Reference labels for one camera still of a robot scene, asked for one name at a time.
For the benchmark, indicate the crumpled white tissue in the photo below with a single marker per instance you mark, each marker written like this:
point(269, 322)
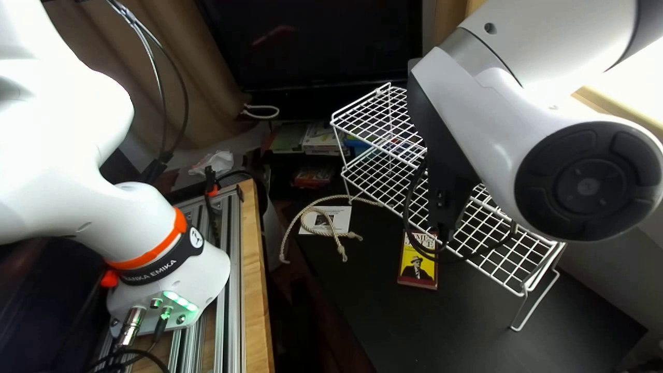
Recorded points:
point(215, 161)

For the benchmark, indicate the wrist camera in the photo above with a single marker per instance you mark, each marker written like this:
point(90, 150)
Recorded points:
point(449, 191)

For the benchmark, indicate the blue box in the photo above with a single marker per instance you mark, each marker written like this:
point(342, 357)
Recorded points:
point(357, 146)

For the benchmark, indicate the green book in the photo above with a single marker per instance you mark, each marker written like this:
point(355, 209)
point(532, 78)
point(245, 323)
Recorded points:
point(288, 139)

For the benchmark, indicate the white booklet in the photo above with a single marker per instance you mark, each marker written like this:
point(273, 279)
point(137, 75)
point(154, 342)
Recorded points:
point(339, 220)

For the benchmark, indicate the stack of books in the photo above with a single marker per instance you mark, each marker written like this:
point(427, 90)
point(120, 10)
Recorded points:
point(320, 139)

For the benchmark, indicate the yellow paperback book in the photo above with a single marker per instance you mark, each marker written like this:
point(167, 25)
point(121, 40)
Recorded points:
point(417, 261)

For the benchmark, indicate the black orange clamp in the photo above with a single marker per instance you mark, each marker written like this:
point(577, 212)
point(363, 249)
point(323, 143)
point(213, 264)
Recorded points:
point(210, 184)

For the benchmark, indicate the red packet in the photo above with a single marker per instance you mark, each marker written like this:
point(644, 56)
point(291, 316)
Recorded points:
point(312, 177)

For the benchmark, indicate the beige curtain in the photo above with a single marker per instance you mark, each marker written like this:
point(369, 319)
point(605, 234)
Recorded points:
point(207, 93)

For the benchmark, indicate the black television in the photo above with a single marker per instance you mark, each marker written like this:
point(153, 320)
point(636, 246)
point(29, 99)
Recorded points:
point(311, 41)

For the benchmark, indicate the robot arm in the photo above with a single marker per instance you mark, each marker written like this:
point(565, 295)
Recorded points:
point(57, 155)

